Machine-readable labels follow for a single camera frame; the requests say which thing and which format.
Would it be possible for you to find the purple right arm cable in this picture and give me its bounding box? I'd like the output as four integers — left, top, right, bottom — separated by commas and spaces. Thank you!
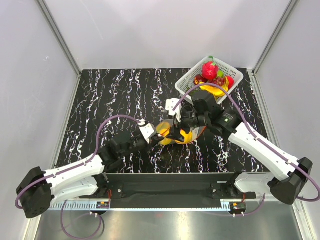
172, 83, 320, 217

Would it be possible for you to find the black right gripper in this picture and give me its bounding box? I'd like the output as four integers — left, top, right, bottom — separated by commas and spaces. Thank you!
165, 107, 209, 143

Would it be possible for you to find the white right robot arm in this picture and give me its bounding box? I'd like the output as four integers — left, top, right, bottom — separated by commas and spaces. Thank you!
165, 90, 313, 205

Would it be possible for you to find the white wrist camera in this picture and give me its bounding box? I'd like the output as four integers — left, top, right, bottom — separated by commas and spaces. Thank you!
165, 98, 182, 123
138, 119, 157, 144

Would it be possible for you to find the yellow banana toy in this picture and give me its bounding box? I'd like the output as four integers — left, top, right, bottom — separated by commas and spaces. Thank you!
200, 85, 225, 98

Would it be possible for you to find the red strawberry toy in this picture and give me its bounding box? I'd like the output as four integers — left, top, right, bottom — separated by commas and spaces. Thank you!
225, 76, 235, 89

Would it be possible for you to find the dark red apple toy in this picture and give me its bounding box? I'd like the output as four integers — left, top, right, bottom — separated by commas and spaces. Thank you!
193, 74, 208, 85

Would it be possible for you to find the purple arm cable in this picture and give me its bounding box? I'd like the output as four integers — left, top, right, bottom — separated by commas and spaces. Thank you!
15, 114, 148, 238
172, 83, 320, 217

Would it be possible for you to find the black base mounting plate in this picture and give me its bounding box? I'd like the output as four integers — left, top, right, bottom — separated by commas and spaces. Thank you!
83, 173, 257, 210

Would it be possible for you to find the purple grape bunch toy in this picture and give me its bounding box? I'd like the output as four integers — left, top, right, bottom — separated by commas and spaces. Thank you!
208, 76, 226, 86

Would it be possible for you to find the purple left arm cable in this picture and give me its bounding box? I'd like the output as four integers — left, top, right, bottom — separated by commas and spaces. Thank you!
15, 114, 148, 238

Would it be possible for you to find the red dragon fruit toy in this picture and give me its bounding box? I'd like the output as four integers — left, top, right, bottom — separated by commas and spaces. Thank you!
202, 61, 219, 80

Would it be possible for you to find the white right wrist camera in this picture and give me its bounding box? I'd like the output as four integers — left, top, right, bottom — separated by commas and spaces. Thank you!
165, 98, 182, 123

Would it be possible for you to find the white plastic basket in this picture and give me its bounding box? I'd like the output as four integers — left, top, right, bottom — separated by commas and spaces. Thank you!
175, 56, 244, 105

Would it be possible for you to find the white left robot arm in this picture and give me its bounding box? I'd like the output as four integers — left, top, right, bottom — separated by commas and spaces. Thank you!
15, 131, 164, 219

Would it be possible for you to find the white slotted cable duct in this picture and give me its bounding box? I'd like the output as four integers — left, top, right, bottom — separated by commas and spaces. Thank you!
49, 200, 111, 211

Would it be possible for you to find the clear zip top bag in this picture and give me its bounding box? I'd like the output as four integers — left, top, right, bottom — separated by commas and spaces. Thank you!
164, 120, 206, 142

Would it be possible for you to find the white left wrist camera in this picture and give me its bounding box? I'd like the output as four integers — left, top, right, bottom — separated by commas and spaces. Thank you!
138, 119, 157, 144

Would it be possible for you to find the yellow orange papaya toy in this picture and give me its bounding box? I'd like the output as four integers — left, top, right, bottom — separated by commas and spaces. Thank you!
156, 121, 171, 138

